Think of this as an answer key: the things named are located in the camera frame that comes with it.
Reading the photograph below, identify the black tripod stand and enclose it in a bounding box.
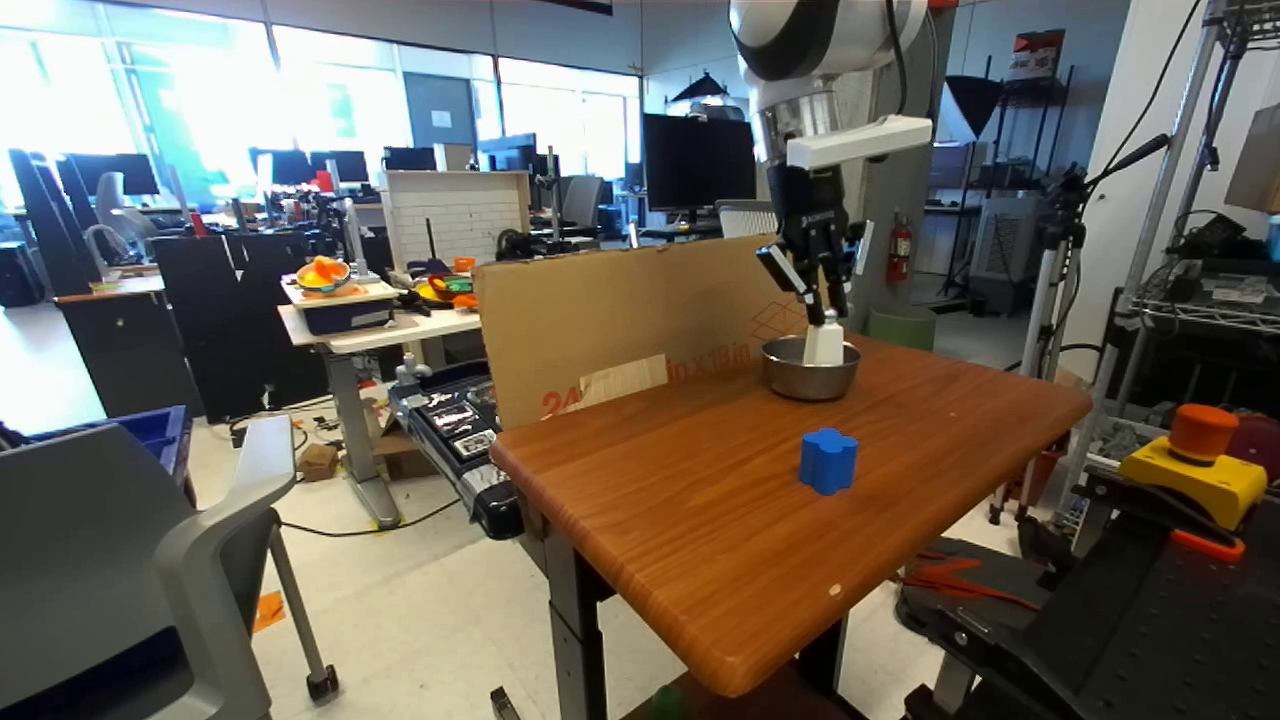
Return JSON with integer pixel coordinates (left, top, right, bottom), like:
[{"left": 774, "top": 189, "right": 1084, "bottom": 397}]
[{"left": 1018, "top": 131, "right": 1175, "bottom": 391}]

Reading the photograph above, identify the brown cardboard panel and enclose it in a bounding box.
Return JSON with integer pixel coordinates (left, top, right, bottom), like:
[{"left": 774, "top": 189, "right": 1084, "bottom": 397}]
[{"left": 475, "top": 234, "right": 812, "bottom": 433}]

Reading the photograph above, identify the black equipment tray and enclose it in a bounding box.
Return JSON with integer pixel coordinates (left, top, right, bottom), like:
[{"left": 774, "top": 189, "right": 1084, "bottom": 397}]
[{"left": 391, "top": 374, "right": 527, "bottom": 543}]

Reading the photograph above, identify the white cluttered desk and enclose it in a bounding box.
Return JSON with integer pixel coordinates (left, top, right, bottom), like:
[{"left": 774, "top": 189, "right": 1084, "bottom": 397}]
[{"left": 276, "top": 295, "right": 488, "bottom": 531}]

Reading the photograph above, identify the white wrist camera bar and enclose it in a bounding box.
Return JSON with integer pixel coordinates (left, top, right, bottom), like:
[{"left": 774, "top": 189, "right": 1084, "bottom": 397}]
[{"left": 779, "top": 112, "right": 936, "bottom": 173}]

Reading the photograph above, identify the small white bottle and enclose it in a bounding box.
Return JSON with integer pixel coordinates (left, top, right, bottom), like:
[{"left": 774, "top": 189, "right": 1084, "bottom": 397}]
[{"left": 801, "top": 308, "right": 854, "bottom": 374}]

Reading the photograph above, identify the black computer monitor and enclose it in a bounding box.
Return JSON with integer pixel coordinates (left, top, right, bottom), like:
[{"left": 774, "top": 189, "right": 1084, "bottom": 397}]
[{"left": 641, "top": 112, "right": 762, "bottom": 215}]

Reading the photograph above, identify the black cabinet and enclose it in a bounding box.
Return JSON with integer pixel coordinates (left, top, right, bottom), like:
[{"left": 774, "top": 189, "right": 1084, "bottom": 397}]
[{"left": 148, "top": 234, "right": 325, "bottom": 425}]

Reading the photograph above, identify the tray with orange objects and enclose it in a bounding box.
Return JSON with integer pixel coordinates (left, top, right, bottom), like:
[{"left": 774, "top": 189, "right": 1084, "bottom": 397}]
[{"left": 282, "top": 251, "right": 402, "bottom": 337}]

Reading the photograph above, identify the metal bowl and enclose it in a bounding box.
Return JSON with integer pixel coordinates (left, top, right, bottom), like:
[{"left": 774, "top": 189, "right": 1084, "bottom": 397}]
[{"left": 762, "top": 334, "right": 865, "bottom": 408}]

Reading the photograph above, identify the white grid board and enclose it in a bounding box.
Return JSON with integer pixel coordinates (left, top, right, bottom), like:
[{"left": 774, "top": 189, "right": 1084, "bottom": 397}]
[{"left": 379, "top": 170, "right": 532, "bottom": 278}]

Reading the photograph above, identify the red wall sign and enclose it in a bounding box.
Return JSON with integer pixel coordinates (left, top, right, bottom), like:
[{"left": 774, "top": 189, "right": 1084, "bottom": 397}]
[{"left": 1010, "top": 29, "right": 1067, "bottom": 83}]

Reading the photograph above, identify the blue cube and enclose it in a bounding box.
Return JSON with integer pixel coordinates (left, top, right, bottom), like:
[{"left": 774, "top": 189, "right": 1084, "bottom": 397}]
[{"left": 795, "top": 425, "right": 865, "bottom": 501}]

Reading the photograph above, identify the colourful toy pile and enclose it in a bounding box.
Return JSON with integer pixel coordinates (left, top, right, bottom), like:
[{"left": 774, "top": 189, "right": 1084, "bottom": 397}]
[{"left": 411, "top": 256, "right": 484, "bottom": 316}]

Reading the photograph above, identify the light grey plastic chair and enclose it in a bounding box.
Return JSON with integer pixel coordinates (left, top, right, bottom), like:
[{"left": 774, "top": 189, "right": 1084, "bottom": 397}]
[{"left": 0, "top": 413, "right": 343, "bottom": 720}]

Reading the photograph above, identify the black table leg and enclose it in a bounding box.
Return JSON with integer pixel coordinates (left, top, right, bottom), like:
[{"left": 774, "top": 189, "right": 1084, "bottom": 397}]
[{"left": 526, "top": 526, "right": 613, "bottom": 720}]

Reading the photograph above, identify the metal shelf rack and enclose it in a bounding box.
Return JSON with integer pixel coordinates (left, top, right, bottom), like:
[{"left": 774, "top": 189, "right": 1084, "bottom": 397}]
[{"left": 1105, "top": 195, "right": 1280, "bottom": 415}]

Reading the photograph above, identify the red fire extinguisher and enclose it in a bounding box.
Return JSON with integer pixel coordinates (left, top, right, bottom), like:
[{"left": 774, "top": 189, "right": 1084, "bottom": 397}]
[{"left": 886, "top": 215, "right": 921, "bottom": 294}]

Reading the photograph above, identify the yellow emergency stop button box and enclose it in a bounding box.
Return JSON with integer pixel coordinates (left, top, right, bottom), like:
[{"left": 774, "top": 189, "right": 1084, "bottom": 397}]
[{"left": 1116, "top": 402, "right": 1272, "bottom": 538}]

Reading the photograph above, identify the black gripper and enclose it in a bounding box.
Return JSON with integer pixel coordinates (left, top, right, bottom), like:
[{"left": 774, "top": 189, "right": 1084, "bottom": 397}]
[{"left": 752, "top": 166, "right": 861, "bottom": 329}]

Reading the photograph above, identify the blue plastic bin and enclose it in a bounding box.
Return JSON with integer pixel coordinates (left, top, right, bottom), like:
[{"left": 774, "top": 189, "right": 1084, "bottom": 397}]
[{"left": 113, "top": 402, "right": 194, "bottom": 483}]

